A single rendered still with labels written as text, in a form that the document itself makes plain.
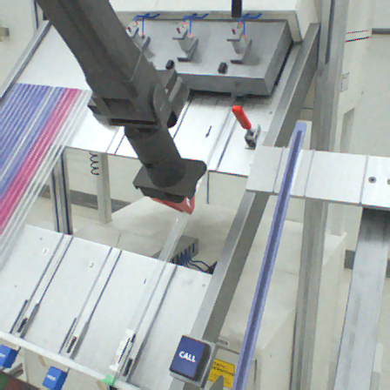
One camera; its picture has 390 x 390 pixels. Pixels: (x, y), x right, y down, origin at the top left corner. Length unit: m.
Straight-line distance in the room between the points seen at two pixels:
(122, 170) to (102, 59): 2.67
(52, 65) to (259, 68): 0.55
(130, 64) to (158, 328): 0.40
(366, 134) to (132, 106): 1.98
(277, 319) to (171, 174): 0.50
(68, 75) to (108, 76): 0.63
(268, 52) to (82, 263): 0.49
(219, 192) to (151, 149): 2.20
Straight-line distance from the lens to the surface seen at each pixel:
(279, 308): 1.16
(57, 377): 0.85
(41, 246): 0.97
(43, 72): 1.27
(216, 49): 0.97
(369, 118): 2.51
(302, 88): 0.96
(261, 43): 0.95
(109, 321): 0.84
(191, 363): 0.71
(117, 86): 0.60
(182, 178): 0.75
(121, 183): 3.26
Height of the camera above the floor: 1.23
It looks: 20 degrees down
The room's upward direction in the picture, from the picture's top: straight up
